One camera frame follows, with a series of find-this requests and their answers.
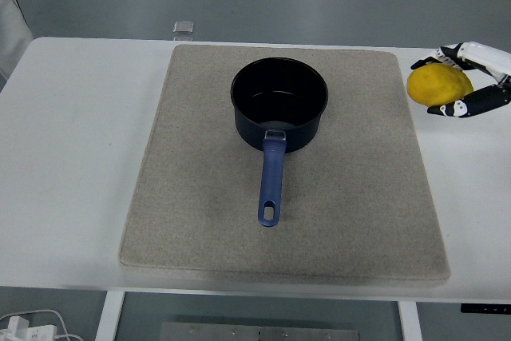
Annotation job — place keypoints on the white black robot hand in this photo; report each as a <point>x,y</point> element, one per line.
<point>479,77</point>

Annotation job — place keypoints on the beige fabric mat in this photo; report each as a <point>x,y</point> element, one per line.
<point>283,165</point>

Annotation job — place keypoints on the black table control panel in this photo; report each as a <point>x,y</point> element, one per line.
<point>485,308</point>

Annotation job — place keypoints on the white table leg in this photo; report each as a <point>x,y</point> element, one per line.
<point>109,316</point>
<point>409,320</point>

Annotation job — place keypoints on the small clear plastic box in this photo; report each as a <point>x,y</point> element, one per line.
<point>184,27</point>

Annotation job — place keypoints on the person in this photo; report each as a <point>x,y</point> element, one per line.
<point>12,25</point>

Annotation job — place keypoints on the white power strip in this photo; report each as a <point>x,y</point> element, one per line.
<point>24,331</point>

